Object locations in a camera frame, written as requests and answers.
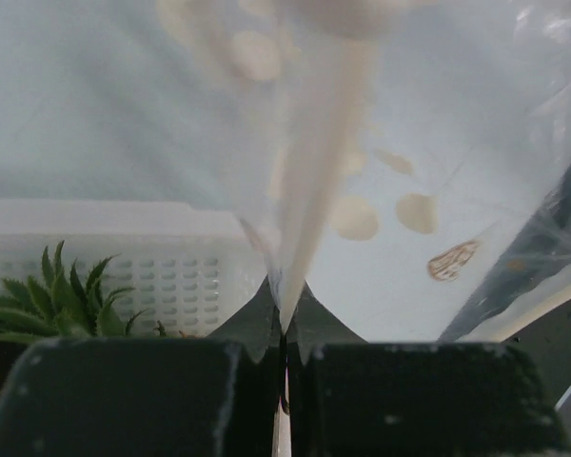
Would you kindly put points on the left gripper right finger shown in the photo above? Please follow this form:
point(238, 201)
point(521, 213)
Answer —
point(348, 397)

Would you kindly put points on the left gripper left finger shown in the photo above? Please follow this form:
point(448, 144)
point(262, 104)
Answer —
point(143, 396)

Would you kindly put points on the toy pineapple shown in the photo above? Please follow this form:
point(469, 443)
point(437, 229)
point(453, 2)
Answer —
point(60, 303)

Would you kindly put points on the clear zip top bag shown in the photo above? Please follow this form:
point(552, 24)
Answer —
point(417, 152)

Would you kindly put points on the white plastic basket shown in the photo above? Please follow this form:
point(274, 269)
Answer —
point(169, 264)

